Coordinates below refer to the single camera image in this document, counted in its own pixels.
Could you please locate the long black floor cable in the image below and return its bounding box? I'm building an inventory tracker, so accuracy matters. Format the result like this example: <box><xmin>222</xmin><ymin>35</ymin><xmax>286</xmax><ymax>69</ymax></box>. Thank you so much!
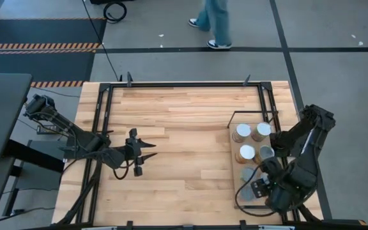
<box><xmin>81</xmin><ymin>0</ymin><xmax>123</xmax><ymax>82</ymax></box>

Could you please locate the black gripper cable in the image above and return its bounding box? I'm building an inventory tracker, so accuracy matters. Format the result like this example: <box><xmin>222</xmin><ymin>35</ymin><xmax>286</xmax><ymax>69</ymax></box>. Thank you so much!
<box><xmin>234</xmin><ymin>162</ymin><xmax>276</xmax><ymax>218</ymax></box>

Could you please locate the small blue orange label can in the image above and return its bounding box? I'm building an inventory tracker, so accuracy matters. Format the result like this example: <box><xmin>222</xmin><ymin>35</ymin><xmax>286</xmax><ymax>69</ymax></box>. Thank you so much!
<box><xmin>254</xmin><ymin>145</ymin><xmax>276</xmax><ymax>164</ymax></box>

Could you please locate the black power strip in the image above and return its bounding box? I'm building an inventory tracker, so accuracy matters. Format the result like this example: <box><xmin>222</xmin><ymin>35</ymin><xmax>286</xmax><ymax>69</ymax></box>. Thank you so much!
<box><xmin>36</xmin><ymin>125</ymin><xmax>60</xmax><ymax>135</ymax></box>

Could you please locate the small green label can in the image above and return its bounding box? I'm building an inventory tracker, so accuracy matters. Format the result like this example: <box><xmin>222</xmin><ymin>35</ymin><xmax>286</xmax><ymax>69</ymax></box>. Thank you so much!
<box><xmin>240</xmin><ymin>166</ymin><xmax>257</xmax><ymax>183</ymax></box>

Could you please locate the black cable bundle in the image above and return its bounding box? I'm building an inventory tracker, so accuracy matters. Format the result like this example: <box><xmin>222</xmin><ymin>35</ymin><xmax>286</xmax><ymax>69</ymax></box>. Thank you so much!
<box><xmin>57</xmin><ymin>158</ymin><xmax>104</xmax><ymax>224</ymax></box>
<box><xmin>295</xmin><ymin>204</ymin><xmax>321</xmax><ymax>223</ymax></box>

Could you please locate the tan label can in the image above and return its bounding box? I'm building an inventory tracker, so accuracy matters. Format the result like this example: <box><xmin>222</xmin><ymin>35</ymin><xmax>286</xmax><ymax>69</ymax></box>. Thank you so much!
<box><xmin>250</xmin><ymin>121</ymin><xmax>272</xmax><ymax>142</ymax></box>

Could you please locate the wide orange label can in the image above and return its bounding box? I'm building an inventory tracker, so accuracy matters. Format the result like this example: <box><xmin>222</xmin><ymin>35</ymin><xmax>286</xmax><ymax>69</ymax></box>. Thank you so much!
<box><xmin>234</xmin><ymin>144</ymin><xmax>256</xmax><ymax>165</ymax></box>

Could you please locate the black desk base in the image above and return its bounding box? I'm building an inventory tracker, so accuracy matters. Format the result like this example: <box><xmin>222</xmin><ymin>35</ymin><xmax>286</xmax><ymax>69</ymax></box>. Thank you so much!
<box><xmin>3</xmin><ymin>139</ymin><xmax>65</xmax><ymax>217</ymax></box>

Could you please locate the grey desk top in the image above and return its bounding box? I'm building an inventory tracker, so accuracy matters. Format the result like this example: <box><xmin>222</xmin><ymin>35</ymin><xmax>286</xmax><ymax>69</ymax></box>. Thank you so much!
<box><xmin>0</xmin><ymin>72</ymin><xmax>33</xmax><ymax>160</ymax></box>

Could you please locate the black equipment case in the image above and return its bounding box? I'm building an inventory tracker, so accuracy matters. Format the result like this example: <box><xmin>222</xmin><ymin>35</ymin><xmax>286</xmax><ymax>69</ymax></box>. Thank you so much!
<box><xmin>89</xmin><ymin>0</ymin><xmax>134</xmax><ymax>5</ymax></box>

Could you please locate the black hazard striped floor mat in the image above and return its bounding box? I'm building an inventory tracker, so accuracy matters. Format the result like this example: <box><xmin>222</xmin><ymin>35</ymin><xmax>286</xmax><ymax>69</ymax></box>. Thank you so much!
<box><xmin>0</xmin><ymin>17</ymin><xmax>107</xmax><ymax>89</ymax></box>

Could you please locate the wooden shelf with black rails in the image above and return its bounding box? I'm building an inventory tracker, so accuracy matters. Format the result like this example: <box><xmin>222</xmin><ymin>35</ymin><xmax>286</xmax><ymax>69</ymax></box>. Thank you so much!
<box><xmin>227</xmin><ymin>110</ymin><xmax>297</xmax><ymax>210</ymax></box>

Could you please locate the person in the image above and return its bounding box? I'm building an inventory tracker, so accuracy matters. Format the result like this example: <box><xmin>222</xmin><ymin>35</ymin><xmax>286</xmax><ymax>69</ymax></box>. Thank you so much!
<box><xmin>188</xmin><ymin>0</ymin><xmax>233</xmax><ymax>50</ymax></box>

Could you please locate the large brown label can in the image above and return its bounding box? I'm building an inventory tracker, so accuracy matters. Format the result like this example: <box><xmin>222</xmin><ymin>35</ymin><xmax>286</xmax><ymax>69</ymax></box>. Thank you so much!
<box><xmin>231</xmin><ymin>123</ymin><xmax>252</xmax><ymax>144</ymax></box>

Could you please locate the black metal table frame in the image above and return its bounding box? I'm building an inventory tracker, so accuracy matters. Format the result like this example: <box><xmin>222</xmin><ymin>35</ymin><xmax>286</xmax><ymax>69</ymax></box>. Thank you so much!
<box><xmin>75</xmin><ymin>81</ymin><xmax>302</xmax><ymax>230</ymax></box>

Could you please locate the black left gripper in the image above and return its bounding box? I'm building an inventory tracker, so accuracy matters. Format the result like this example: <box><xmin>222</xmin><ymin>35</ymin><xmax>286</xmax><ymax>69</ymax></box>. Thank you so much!
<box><xmin>125</xmin><ymin>128</ymin><xmax>158</xmax><ymax>177</ymax></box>

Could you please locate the coiled black cable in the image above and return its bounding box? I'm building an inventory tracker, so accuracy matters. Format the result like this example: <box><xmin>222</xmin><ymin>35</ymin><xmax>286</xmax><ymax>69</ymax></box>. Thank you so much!
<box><xmin>103</xmin><ymin>1</ymin><xmax>128</xmax><ymax>24</ymax></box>

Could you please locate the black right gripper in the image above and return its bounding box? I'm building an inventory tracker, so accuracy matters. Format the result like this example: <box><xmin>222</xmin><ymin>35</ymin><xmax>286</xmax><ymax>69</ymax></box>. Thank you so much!
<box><xmin>250</xmin><ymin>178</ymin><xmax>297</xmax><ymax>214</ymax></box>

